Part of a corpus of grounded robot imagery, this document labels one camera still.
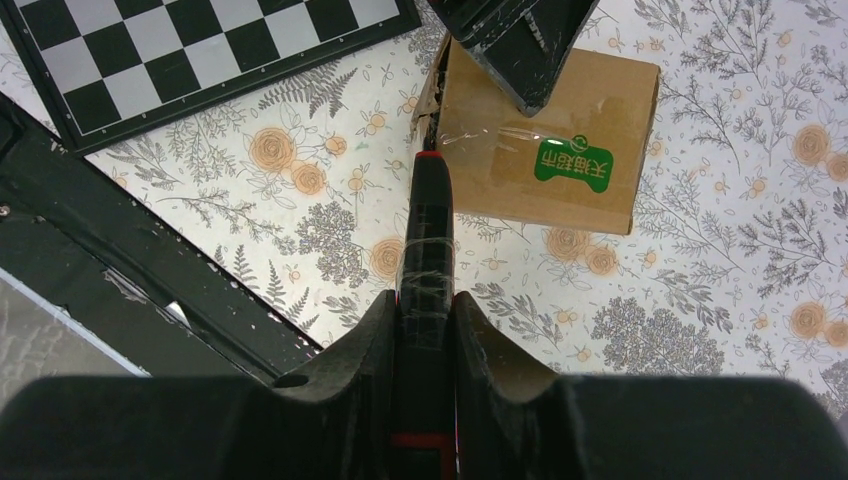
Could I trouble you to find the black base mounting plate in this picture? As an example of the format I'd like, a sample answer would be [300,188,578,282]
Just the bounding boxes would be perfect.
[1,98,319,382]

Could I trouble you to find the brown cardboard express box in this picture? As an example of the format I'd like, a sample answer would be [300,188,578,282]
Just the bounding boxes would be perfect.
[411,39,661,235]

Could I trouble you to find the black white checkerboard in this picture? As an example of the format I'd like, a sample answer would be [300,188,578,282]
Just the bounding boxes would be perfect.
[1,0,421,154]

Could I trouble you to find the red black utility knife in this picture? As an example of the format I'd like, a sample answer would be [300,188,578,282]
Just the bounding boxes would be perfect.
[388,150,456,479]

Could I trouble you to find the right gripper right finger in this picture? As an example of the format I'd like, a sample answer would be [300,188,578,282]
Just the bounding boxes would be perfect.
[452,292,847,479]

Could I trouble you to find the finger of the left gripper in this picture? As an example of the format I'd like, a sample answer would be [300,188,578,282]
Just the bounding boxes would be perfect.
[429,0,598,117]

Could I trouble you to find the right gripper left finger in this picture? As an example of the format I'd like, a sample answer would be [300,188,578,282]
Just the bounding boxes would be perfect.
[1,290,396,479]

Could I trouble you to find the floral patterned table mat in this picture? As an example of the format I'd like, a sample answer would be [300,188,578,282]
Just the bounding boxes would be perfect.
[0,0,848,419]

